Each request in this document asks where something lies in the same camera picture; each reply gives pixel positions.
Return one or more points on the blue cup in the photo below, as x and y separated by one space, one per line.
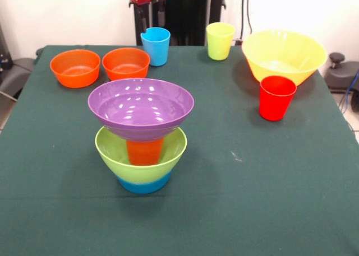
155 48

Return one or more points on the orange bowl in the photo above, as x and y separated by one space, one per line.
75 68
126 64

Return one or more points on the lime green cup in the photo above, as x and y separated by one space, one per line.
220 43

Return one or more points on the purple bowl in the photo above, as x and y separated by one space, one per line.
140 107

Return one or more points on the large yellow bowl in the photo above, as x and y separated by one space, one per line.
283 54

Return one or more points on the orange cup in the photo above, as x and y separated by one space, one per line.
144 153

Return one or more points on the green bowl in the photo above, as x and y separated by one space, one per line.
174 155

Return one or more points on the blue bowl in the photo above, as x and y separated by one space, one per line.
143 187

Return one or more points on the dark grey chair base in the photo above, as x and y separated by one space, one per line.
16 74

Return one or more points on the red cup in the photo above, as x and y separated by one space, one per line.
276 99

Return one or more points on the black chair base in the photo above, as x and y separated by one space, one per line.
339 74

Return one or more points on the dark green tablecloth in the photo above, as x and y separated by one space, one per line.
179 219

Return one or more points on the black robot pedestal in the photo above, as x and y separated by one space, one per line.
190 15

